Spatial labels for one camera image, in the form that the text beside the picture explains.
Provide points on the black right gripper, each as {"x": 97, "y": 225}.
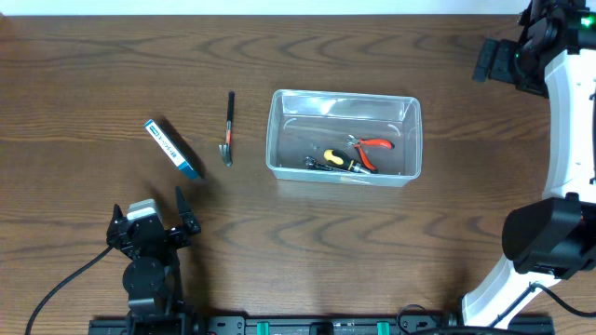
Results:
{"x": 502, "y": 66}

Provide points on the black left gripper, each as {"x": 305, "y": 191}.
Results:
{"x": 191, "y": 227}

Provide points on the teal white cardboard box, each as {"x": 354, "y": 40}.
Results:
{"x": 170, "y": 149}

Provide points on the small black handled hammer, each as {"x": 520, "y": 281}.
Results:
{"x": 225, "y": 149}

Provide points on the red handled cutting pliers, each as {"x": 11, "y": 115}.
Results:
{"x": 363, "y": 147}

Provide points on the yellow black ratchet screwdriver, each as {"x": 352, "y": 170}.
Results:
{"x": 339, "y": 159}

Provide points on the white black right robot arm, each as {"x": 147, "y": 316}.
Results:
{"x": 553, "y": 239}

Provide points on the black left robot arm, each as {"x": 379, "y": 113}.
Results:
{"x": 153, "y": 278}

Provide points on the clear plastic container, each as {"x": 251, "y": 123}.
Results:
{"x": 306, "y": 123}

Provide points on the silver adjustable wrench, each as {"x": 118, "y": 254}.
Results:
{"x": 312, "y": 163}

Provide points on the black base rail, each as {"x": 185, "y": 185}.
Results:
{"x": 238, "y": 325}

